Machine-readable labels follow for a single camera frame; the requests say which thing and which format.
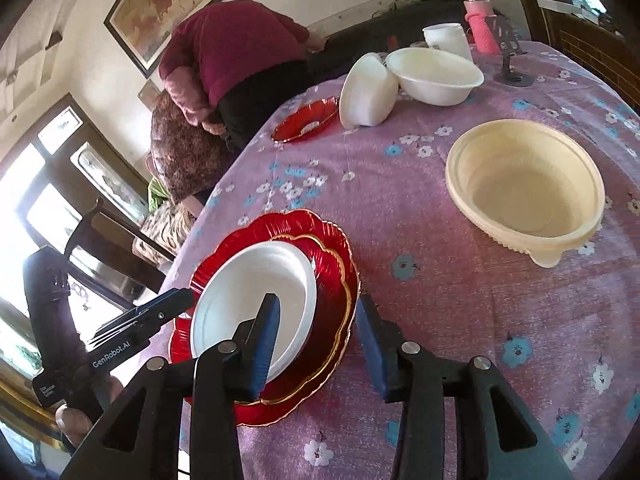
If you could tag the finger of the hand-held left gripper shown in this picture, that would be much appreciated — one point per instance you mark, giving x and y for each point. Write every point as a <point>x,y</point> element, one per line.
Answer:
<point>155,310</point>

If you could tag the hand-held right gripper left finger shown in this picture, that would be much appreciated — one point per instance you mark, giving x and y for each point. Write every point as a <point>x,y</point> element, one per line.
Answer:
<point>267,345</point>

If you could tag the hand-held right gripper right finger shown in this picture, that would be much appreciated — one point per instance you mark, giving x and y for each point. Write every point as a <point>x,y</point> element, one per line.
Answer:
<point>375,355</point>

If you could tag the white shallow plastic bowl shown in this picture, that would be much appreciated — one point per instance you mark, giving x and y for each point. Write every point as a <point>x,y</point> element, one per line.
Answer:
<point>235,295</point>

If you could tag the large red scalloped glass plate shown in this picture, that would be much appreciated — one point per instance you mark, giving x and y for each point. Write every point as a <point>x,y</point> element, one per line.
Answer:
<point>260,412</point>

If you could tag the medium red scalloped glass plate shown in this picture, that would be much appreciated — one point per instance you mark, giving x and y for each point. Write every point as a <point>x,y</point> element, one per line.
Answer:
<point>330,300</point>

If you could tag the cream ribbed plastic bowl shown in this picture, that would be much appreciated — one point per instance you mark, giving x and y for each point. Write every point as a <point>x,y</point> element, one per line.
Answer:
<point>525,195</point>

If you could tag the white deep plastic bowl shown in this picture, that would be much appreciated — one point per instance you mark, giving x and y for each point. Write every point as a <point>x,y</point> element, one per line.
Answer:
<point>365,95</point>
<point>435,75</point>

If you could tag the person's left hand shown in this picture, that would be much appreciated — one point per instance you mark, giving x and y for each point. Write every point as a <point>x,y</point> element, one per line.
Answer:
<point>70,425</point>

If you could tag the dark framed window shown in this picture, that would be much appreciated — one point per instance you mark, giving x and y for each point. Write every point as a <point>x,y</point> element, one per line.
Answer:
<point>30,210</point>

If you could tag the small red glass plate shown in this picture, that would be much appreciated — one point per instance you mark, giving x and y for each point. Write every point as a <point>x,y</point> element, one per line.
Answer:
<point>305,120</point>

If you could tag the black phone stand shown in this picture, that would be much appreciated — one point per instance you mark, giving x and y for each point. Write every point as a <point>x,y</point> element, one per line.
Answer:
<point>512,77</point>

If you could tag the black sofa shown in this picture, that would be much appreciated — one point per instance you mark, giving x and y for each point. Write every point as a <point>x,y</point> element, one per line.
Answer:
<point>360,35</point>

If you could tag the white plastic jar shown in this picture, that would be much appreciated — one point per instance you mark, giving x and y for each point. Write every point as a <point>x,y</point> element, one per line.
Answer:
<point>447,40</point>

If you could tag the pink thermos bottle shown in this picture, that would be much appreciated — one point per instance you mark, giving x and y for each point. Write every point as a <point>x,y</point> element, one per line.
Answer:
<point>480,25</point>

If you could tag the dark wooden cabinet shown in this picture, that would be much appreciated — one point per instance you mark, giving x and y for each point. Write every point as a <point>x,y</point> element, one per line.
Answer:
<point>595,55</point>

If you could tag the white flat box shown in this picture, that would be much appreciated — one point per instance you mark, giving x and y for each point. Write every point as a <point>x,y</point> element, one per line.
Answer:
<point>565,5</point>

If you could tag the framed wall painting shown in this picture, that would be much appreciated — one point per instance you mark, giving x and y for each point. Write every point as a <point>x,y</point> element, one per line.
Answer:
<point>170,5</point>

